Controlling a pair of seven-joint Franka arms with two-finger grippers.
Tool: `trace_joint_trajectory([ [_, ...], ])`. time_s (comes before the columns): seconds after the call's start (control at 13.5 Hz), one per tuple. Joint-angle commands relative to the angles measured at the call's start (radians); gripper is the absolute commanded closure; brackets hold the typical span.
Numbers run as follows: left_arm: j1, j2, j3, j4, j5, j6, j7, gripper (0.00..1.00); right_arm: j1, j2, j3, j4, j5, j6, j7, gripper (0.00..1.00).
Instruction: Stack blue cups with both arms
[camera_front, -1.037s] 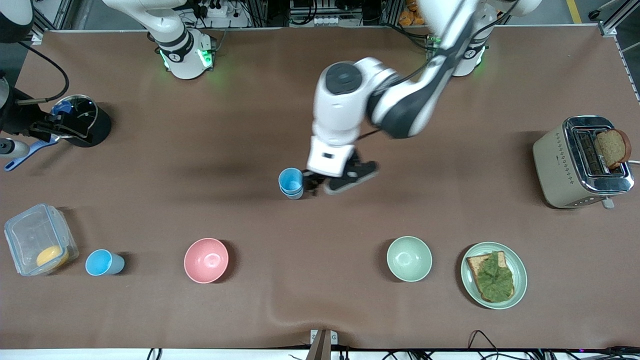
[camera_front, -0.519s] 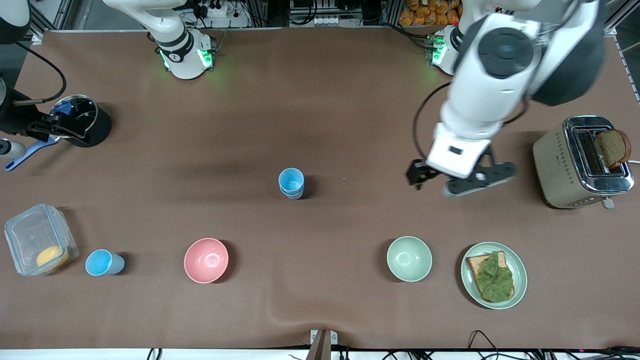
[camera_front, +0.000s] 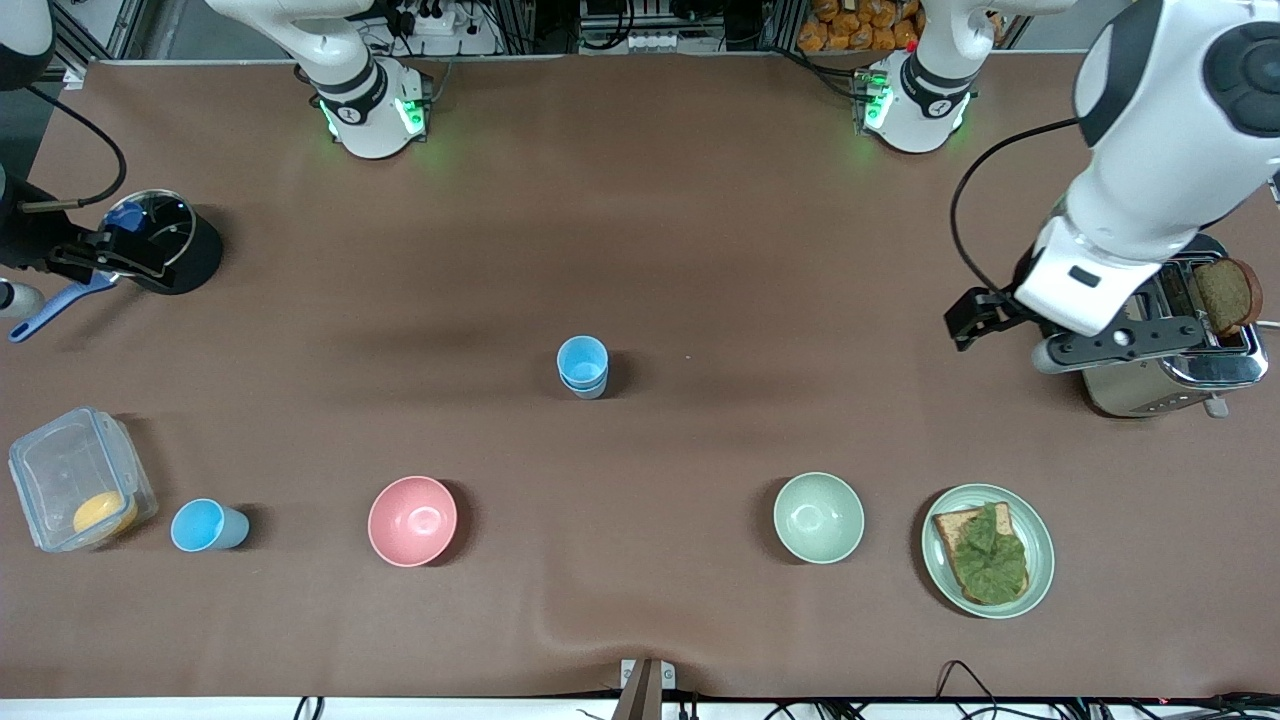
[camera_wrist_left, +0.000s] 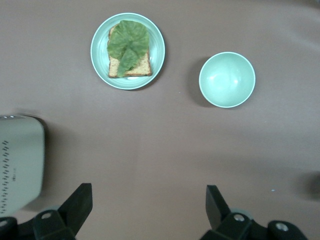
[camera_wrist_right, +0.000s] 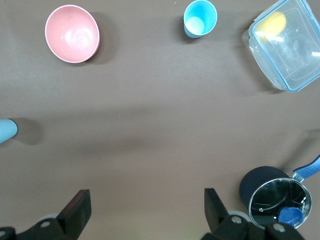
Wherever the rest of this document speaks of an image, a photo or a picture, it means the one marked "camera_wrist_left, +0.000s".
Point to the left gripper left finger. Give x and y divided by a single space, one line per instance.
75 207

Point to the brown table cloth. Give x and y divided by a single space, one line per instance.
160 140

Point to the beige and chrome toaster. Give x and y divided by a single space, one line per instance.
22 162

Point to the pale green plate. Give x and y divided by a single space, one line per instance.
100 57

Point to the green lettuce leaf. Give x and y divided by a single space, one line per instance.
127 42

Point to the brown bread slice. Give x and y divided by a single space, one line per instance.
141 68

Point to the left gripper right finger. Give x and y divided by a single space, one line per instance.
217 207

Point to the pale green bowl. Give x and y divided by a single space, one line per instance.
226 80

